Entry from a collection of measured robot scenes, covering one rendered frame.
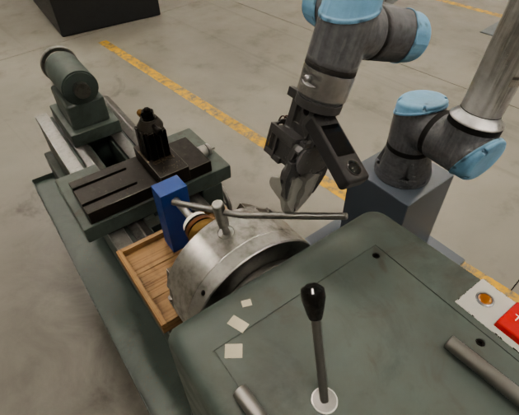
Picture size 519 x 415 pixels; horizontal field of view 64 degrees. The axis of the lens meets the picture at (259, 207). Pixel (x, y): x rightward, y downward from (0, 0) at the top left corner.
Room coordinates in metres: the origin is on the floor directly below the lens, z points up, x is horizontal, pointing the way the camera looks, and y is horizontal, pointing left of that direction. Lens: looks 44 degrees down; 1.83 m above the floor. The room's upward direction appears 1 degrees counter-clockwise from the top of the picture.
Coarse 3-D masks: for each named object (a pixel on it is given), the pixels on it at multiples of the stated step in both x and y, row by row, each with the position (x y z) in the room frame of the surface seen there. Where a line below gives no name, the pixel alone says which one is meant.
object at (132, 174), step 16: (176, 144) 1.22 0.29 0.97; (192, 144) 1.21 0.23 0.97; (128, 160) 1.13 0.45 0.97; (192, 160) 1.12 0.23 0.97; (208, 160) 1.12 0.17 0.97; (96, 176) 1.05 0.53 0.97; (112, 176) 1.04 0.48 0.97; (128, 176) 1.04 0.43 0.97; (144, 176) 1.04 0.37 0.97; (192, 176) 1.07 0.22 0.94; (80, 192) 0.97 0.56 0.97; (96, 192) 0.97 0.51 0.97; (112, 192) 0.97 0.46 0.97; (128, 192) 0.97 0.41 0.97; (144, 192) 0.98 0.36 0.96; (96, 208) 0.89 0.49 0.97; (112, 208) 0.91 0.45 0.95
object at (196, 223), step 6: (198, 216) 0.71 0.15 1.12; (204, 216) 0.71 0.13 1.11; (192, 222) 0.69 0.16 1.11; (198, 222) 0.68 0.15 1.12; (204, 222) 0.68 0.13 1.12; (186, 228) 0.68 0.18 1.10; (192, 228) 0.67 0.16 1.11; (198, 228) 0.67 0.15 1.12; (186, 234) 0.68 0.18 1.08; (192, 234) 0.66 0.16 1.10
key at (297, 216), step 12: (180, 204) 0.56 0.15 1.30; (192, 204) 0.56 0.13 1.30; (228, 216) 0.53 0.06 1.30; (240, 216) 0.52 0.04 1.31; (252, 216) 0.51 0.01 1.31; (264, 216) 0.50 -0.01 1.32; (276, 216) 0.49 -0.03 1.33; (288, 216) 0.48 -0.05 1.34; (300, 216) 0.48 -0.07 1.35; (312, 216) 0.47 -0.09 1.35; (324, 216) 0.46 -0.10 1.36; (336, 216) 0.45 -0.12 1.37
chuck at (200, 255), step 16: (240, 208) 0.61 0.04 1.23; (256, 208) 0.63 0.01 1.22; (208, 224) 0.57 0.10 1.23; (240, 224) 0.56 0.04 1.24; (256, 224) 0.57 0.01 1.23; (272, 224) 0.58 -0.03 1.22; (192, 240) 0.54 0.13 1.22; (208, 240) 0.53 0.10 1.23; (224, 240) 0.52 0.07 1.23; (240, 240) 0.52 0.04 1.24; (192, 256) 0.51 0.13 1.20; (208, 256) 0.50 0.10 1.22; (224, 256) 0.49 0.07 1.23; (176, 272) 0.50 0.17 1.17; (192, 272) 0.48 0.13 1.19; (208, 272) 0.47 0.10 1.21; (176, 288) 0.48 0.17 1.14; (192, 288) 0.46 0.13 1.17; (176, 304) 0.47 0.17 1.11
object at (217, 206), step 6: (216, 204) 0.54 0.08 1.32; (222, 204) 0.53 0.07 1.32; (216, 210) 0.53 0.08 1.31; (222, 210) 0.53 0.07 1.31; (216, 216) 0.53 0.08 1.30; (222, 216) 0.53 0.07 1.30; (222, 222) 0.53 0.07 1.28; (228, 222) 0.54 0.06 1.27; (222, 228) 0.53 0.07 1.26; (228, 228) 0.54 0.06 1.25; (222, 234) 0.54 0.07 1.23; (228, 234) 0.54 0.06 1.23
